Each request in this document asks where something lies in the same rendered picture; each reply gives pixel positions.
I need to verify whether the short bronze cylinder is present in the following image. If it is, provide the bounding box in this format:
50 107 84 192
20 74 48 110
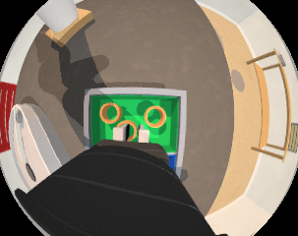
117 120 137 142
145 106 166 128
100 102 122 124

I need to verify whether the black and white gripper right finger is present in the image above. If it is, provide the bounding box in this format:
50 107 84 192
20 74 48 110
138 124 149 143

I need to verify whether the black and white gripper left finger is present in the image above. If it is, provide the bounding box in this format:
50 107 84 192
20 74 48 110
113 124 130 142

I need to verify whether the grey metal bushing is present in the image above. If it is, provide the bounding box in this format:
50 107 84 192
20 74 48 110
16 111 23 123

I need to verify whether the grey two-compartment bin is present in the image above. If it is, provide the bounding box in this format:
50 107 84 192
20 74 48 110
84 88 187 179

